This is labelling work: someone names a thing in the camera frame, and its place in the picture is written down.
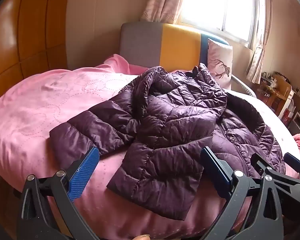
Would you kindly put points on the pink blanket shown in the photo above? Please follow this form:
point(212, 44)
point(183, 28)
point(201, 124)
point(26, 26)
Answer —
point(40, 110)

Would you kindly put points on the wooden wardrobe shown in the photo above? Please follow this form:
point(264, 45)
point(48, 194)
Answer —
point(22, 35)

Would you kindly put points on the red paper bag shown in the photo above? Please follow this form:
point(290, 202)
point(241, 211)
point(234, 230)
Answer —
point(287, 117)

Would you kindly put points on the pink deer print pillow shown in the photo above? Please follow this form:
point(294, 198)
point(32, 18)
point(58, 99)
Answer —
point(220, 62)

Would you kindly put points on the cluttered wooden desk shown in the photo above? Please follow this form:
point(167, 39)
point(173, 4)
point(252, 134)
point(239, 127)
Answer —
point(277, 92)

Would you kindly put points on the window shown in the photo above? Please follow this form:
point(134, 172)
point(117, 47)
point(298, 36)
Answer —
point(215, 5)

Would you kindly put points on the person's left hand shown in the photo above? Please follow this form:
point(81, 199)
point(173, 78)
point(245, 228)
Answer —
point(141, 237)

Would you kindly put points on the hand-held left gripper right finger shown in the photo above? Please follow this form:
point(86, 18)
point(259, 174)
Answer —
point(216, 172)

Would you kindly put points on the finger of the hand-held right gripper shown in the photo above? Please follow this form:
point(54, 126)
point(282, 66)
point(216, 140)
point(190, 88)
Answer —
point(293, 161)
point(262, 163)

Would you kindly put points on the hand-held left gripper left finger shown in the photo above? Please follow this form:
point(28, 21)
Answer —
point(83, 172)

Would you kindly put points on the grey yellow blue headboard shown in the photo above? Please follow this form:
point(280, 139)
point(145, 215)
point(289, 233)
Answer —
point(150, 42)

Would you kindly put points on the purple down jacket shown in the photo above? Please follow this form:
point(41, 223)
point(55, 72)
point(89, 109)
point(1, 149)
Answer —
point(165, 130)

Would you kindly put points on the pink patterned curtain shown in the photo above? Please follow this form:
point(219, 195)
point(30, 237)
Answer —
point(258, 55)
point(162, 0)

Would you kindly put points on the grey metal bed rail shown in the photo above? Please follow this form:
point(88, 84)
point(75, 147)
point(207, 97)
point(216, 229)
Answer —
point(243, 86)

